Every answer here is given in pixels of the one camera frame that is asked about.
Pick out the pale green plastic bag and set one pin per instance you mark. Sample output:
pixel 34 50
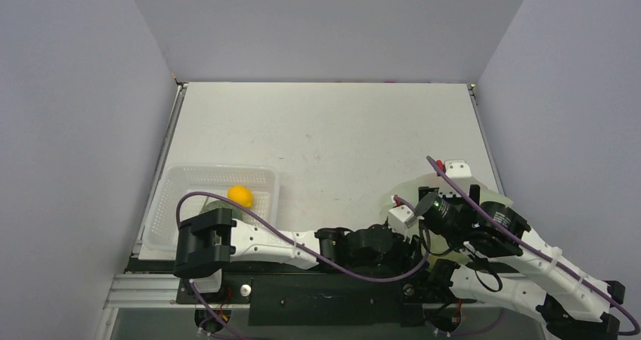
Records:
pixel 496 212

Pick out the yellow fake lemon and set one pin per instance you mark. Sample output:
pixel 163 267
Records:
pixel 241 195

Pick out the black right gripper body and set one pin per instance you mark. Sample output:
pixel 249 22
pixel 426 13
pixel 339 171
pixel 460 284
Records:
pixel 473 197

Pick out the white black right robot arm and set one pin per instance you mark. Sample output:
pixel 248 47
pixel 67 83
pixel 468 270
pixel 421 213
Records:
pixel 511 267

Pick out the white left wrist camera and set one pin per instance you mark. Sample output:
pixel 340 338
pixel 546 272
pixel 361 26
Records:
pixel 402 220

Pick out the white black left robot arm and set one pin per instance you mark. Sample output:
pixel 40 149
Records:
pixel 211 240

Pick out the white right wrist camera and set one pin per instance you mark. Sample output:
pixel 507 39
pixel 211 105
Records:
pixel 457 169

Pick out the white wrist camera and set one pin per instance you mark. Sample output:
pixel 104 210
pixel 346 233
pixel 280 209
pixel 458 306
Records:
pixel 402 220
pixel 457 169

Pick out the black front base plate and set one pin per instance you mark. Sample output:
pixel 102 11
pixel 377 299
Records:
pixel 277 295

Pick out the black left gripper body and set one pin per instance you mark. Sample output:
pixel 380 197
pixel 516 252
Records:
pixel 395 260

